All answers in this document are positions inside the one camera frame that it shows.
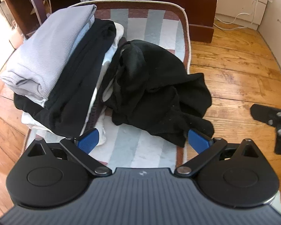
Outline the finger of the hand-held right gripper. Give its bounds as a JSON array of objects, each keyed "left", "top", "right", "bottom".
[{"left": 250, "top": 103, "right": 281, "bottom": 155}]

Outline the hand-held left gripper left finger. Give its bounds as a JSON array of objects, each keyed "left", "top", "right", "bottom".
[{"left": 26, "top": 128, "right": 113, "bottom": 177}]

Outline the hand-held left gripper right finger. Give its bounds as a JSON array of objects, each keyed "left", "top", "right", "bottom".
[{"left": 174, "top": 128, "right": 260, "bottom": 178}]

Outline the black garment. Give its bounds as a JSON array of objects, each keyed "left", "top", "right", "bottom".
[
  {"left": 13, "top": 19, "right": 117, "bottom": 139},
  {"left": 102, "top": 40, "right": 214, "bottom": 148}
]

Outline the stack of folded clothes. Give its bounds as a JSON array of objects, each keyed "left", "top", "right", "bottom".
[{"left": 21, "top": 22, "right": 124, "bottom": 146}]

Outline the black folded garment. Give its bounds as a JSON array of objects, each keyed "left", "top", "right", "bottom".
[{"left": 13, "top": 19, "right": 117, "bottom": 139}]

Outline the white drawer cabinet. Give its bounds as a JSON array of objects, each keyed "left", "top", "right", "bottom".
[{"left": 217, "top": 0, "right": 275, "bottom": 31}]

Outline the grey folded garment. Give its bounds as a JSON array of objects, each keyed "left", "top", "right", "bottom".
[{"left": 0, "top": 4, "right": 97, "bottom": 101}]

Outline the light blue folded garment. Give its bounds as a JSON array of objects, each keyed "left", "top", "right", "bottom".
[{"left": 70, "top": 16, "right": 95, "bottom": 50}]

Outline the striped rug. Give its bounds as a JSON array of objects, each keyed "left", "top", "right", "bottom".
[{"left": 0, "top": 0, "right": 192, "bottom": 169}]

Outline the dark wooden dresser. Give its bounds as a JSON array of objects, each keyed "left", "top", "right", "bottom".
[{"left": 125, "top": 0, "right": 219, "bottom": 43}]

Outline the white cable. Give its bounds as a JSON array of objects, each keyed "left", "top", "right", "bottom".
[{"left": 214, "top": 0, "right": 260, "bottom": 31}]

